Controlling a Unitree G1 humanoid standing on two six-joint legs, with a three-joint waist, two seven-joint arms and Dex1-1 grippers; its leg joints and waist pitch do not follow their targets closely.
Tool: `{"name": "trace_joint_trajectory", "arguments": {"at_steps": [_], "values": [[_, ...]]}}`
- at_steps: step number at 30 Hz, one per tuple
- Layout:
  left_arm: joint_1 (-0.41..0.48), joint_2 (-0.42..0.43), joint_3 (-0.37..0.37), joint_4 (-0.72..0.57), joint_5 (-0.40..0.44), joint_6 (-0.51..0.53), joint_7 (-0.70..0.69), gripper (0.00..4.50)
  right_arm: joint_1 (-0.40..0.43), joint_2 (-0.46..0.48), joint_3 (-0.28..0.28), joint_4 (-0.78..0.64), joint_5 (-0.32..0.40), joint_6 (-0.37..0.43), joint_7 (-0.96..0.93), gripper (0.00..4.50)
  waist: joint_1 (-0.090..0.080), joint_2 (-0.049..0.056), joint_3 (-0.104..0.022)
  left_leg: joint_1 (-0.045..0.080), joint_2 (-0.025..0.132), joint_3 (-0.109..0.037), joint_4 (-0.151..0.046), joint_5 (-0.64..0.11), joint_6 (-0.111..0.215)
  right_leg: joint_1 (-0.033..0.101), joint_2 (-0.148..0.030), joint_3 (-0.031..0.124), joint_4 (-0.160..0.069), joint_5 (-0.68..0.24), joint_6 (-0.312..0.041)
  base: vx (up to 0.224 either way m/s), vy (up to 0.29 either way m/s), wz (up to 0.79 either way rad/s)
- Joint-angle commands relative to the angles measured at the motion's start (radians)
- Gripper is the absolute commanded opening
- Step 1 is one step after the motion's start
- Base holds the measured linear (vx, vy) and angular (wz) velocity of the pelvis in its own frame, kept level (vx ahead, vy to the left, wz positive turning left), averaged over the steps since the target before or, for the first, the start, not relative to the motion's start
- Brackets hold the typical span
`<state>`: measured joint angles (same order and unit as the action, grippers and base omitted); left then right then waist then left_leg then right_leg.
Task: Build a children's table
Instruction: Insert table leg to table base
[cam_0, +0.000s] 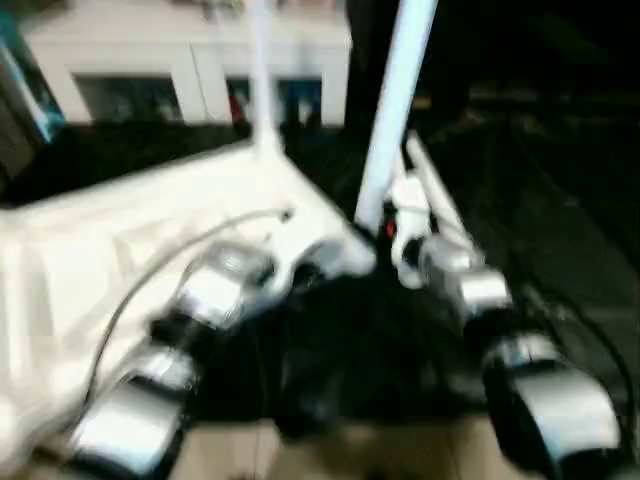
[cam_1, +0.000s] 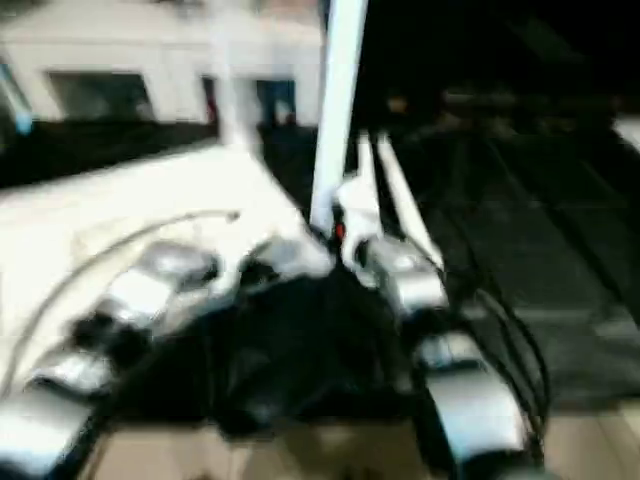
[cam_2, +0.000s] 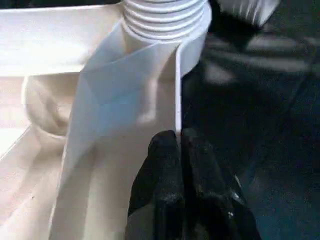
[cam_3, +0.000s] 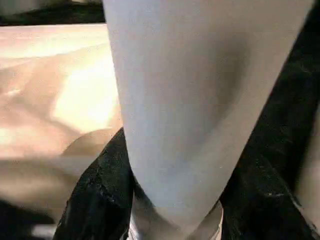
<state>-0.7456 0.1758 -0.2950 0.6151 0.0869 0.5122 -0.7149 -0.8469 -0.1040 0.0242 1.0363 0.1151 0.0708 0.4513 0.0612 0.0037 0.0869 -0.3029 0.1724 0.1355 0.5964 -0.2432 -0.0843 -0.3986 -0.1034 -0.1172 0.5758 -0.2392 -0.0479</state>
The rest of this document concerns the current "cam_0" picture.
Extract white plastic table top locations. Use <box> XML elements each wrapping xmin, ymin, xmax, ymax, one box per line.
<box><xmin>0</xmin><ymin>140</ymin><xmax>379</xmax><ymax>456</ymax></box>

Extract black plastic mat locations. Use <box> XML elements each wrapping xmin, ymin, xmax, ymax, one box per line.
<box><xmin>0</xmin><ymin>110</ymin><xmax>640</xmax><ymax>441</ymax></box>

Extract white sideboard cabinet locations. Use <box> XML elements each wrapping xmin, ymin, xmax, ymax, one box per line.
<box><xmin>18</xmin><ymin>0</ymin><xmax>353</xmax><ymax>126</ymax></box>

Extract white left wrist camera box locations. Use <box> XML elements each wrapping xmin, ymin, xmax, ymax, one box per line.
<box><xmin>262</xmin><ymin>232</ymin><xmax>346</xmax><ymax>301</ymax></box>

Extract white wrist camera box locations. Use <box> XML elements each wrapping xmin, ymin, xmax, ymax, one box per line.
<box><xmin>386</xmin><ymin>175</ymin><xmax>433</xmax><ymax>291</ymax></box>
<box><xmin>262</xmin><ymin>232</ymin><xmax>346</xmax><ymax>301</ymax></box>

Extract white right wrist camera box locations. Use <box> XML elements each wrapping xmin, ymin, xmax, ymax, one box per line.
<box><xmin>386</xmin><ymin>175</ymin><xmax>433</xmax><ymax>291</ymax></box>

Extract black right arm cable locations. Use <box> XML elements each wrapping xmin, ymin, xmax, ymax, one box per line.
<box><xmin>510</xmin><ymin>280</ymin><xmax>640</xmax><ymax>441</ymax></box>

